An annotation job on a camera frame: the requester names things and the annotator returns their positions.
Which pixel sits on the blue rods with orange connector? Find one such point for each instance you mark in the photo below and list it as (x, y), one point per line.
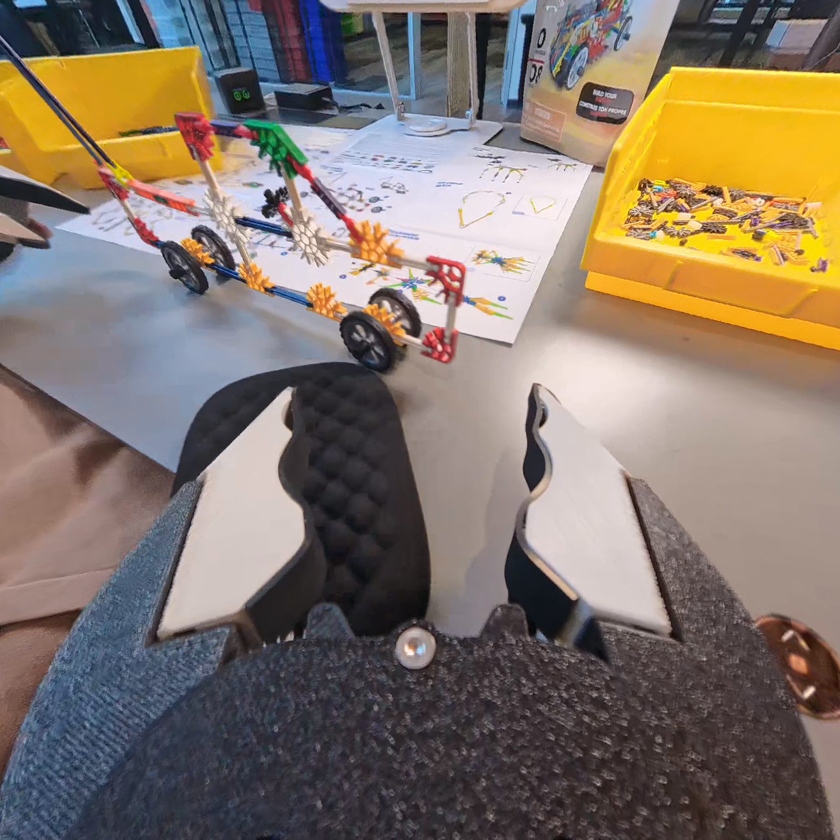
(59, 99)

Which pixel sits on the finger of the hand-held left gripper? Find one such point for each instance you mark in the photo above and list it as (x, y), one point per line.
(20, 231)
(40, 194)

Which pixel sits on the round brown desk cap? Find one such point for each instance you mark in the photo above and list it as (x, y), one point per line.
(803, 663)

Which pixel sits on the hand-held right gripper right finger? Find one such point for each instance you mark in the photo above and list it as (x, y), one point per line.
(591, 538)

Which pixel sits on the grey desk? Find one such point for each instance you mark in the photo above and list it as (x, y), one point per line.
(656, 394)

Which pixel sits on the white instruction sheet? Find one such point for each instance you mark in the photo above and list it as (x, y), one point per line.
(525, 197)

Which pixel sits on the pile of small toy pieces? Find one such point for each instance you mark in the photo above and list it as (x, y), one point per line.
(729, 217)

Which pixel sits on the colourful rod and connector model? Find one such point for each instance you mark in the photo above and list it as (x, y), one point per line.
(295, 223)

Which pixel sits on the black snowflake connector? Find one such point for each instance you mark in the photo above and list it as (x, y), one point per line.
(273, 201)

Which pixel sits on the black power adapter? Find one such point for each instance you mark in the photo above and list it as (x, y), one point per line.
(305, 96)

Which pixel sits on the black toy wheel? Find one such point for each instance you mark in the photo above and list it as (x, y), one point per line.
(217, 247)
(368, 341)
(400, 310)
(184, 267)

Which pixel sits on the white stand base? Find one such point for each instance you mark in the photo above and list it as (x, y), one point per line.
(427, 125)

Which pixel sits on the yellow plastic bin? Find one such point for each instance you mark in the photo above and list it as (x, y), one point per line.
(735, 118)
(79, 92)

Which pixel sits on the small black display box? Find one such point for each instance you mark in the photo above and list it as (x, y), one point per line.
(240, 89)

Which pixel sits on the colourful cardboard toy box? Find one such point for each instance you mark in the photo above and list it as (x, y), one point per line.
(591, 92)

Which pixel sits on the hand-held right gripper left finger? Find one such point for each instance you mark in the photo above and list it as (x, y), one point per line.
(236, 538)

